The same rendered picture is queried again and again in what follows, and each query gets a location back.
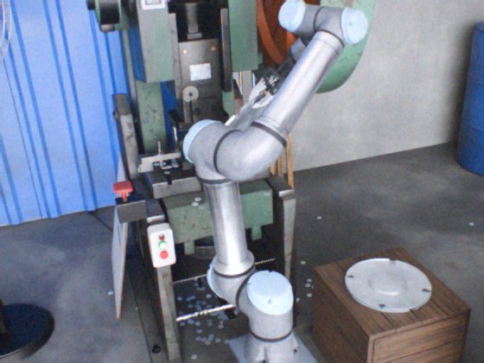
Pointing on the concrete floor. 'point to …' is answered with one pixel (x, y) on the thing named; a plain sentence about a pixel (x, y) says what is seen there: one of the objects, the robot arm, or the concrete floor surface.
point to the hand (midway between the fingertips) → (254, 102)
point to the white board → (119, 245)
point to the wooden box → (385, 320)
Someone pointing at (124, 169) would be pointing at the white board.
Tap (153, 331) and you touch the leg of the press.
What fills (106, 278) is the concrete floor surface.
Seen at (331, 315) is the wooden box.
